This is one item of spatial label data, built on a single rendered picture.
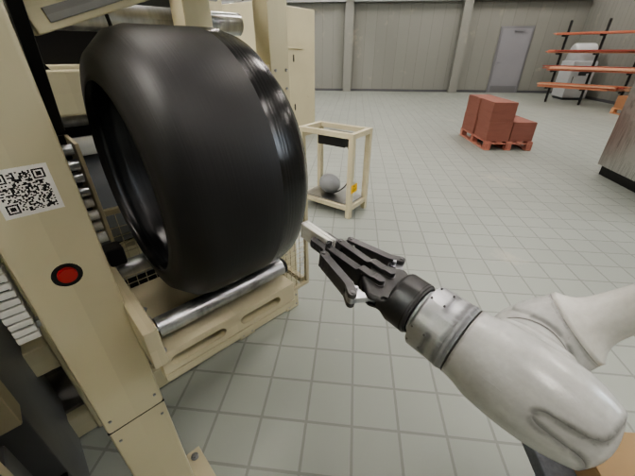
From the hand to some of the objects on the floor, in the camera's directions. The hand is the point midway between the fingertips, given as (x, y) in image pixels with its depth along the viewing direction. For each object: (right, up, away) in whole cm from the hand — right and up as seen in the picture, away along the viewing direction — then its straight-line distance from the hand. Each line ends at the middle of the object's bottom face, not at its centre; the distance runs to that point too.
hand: (317, 238), depth 54 cm
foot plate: (-49, -96, +61) cm, 124 cm away
